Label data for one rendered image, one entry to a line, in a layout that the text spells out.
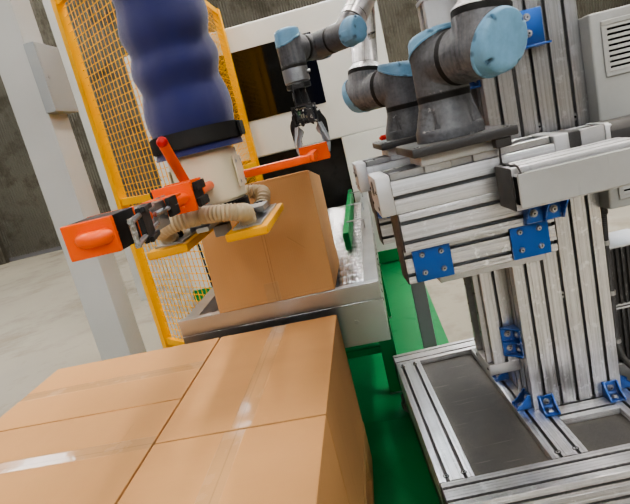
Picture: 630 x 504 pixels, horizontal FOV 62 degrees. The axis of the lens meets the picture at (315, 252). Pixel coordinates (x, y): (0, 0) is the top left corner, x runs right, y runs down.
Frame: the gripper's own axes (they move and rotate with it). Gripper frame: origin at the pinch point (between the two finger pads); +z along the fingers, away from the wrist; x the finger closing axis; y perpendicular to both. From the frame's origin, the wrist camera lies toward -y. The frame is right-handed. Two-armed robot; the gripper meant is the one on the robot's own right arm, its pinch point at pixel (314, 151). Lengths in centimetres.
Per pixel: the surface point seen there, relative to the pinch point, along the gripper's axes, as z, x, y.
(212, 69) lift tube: -25.2, -17.0, 33.6
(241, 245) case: 24.2, -31.1, -6.0
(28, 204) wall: 1, -640, -876
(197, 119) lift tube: -14.8, -22.3, 39.4
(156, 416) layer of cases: 52, -51, 47
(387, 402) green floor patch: 106, 3, -33
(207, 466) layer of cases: 52, -31, 72
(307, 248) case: 30.0, -10.0, -5.3
